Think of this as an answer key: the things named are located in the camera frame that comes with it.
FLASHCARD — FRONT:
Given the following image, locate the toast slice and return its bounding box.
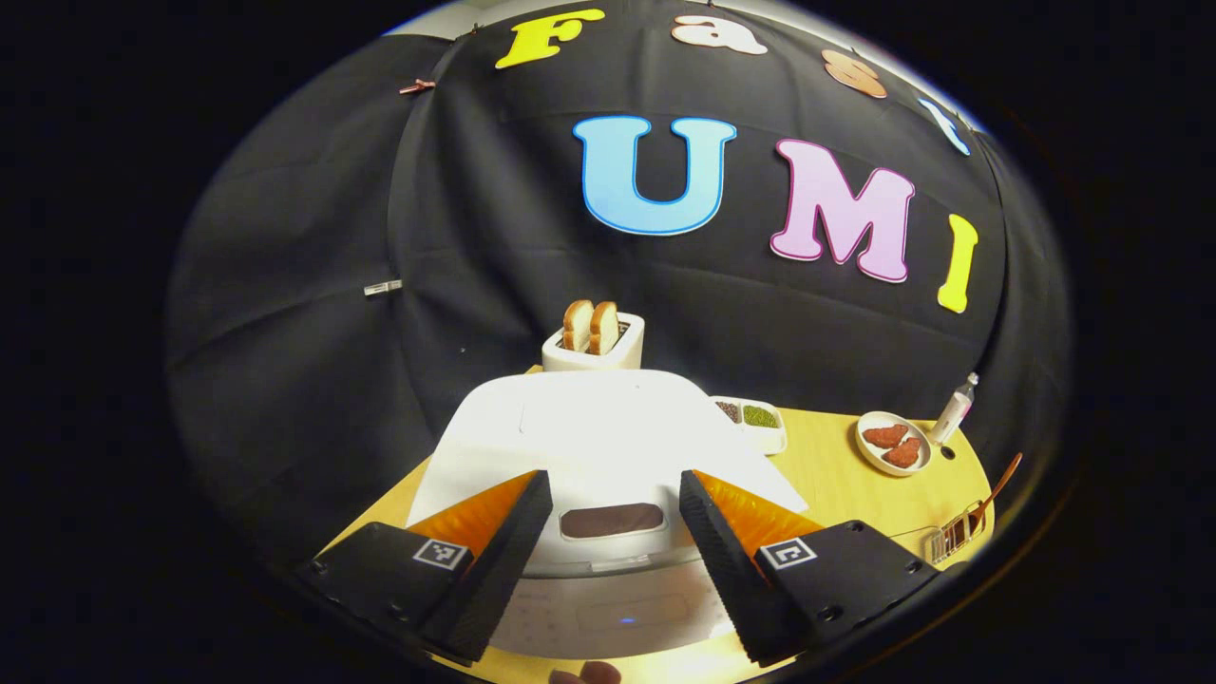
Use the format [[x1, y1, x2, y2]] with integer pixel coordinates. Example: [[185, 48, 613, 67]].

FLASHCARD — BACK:
[[589, 301, 620, 356], [562, 300, 595, 353]]

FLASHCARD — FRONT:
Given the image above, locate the white plate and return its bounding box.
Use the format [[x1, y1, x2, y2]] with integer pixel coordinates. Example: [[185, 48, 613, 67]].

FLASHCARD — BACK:
[[855, 410, 934, 477]]

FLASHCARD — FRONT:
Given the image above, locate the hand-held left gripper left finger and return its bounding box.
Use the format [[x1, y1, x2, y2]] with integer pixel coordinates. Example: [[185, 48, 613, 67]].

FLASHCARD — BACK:
[[296, 469, 555, 667]]

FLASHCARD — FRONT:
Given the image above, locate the wire chopstick holder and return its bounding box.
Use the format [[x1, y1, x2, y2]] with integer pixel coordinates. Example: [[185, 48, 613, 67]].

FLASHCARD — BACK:
[[926, 503, 989, 567]]

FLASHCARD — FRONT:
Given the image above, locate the white divided grain dish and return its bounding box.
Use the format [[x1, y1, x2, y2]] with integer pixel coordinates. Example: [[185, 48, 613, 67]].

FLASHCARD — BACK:
[[711, 395, 789, 456]]

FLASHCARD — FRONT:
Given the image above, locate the small clear bottle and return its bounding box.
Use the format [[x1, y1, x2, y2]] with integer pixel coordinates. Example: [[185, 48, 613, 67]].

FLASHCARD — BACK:
[[928, 372, 979, 447]]

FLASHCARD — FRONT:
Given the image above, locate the brown wooden spoon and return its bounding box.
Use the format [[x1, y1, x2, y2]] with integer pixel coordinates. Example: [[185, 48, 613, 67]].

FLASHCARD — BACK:
[[967, 452, 1024, 533]]

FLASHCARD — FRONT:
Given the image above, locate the white rice cooker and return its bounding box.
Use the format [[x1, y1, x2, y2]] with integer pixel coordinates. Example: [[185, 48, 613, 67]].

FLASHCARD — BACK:
[[407, 369, 810, 661]]

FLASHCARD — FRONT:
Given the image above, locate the white toaster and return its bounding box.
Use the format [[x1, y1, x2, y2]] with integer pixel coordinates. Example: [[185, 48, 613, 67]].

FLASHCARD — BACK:
[[541, 312, 646, 373]]

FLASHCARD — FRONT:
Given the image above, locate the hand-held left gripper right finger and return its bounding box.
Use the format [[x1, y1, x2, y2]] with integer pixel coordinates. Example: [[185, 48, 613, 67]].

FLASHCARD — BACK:
[[677, 469, 951, 669]]

